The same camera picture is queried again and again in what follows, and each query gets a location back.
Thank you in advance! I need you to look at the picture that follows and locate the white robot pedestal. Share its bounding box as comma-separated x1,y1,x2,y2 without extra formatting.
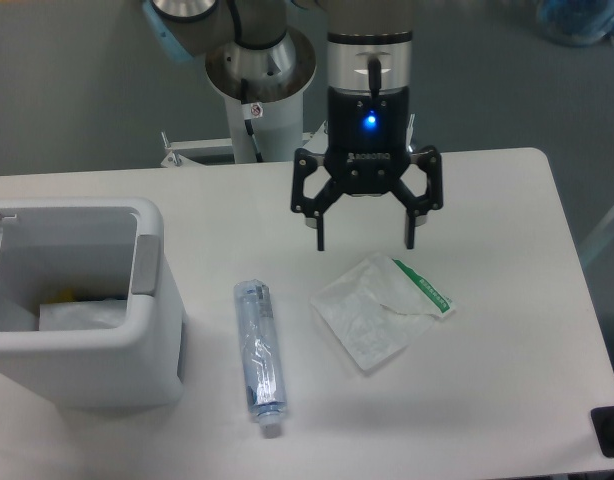
205,27,316,164

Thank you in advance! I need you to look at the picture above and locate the white trash in can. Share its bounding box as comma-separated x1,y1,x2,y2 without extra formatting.
38,299,127,331

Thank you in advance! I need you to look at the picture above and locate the white frame at right edge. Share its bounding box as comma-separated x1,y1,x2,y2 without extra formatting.
579,205,614,269

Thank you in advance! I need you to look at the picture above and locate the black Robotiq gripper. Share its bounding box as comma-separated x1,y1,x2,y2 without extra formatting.
289,84,444,251

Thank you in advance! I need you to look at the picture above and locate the black device at table edge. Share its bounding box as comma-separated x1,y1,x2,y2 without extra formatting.
591,406,614,458

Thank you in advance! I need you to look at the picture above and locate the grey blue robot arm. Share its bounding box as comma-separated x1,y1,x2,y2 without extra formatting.
142,1,443,247

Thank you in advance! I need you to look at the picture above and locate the white pedestal base frame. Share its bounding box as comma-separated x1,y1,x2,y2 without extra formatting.
159,112,418,169

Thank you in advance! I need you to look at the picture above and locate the blue plastic bag on floor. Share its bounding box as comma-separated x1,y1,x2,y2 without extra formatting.
535,1,614,47

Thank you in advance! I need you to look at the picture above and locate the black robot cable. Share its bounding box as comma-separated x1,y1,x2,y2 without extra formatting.
239,77,265,164

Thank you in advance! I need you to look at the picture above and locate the crushed clear plastic bottle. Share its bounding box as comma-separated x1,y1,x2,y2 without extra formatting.
233,279,287,439

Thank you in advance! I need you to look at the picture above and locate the white trash can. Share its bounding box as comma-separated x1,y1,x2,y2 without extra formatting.
0,197,186,408

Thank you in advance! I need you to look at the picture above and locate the white green plastic bag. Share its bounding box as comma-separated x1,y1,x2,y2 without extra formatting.
310,253,456,373

